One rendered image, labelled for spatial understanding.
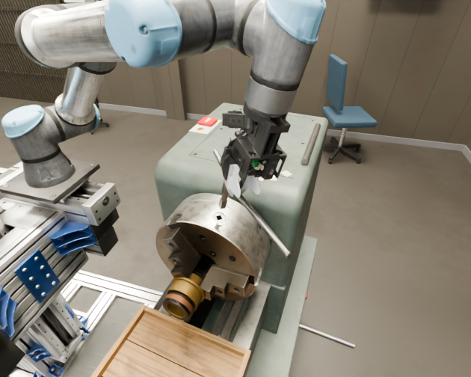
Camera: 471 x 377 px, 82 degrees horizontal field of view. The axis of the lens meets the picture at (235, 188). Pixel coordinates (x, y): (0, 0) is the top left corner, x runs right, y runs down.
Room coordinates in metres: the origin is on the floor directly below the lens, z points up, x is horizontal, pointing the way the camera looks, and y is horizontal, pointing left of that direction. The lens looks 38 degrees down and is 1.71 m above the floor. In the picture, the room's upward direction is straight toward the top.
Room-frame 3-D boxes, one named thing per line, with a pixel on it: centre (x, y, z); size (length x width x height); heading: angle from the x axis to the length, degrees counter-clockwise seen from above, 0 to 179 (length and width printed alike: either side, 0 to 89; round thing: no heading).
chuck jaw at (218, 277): (0.42, 0.02, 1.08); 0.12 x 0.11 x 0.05; 68
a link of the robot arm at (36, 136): (0.80, 0.64, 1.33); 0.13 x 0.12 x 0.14; 143
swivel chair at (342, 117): (2.94, -1.25, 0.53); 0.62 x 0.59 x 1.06; 72
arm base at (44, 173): (0.79, 0.65, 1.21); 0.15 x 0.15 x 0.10
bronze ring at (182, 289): (0.38, 0.13, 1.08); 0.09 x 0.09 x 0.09; 68
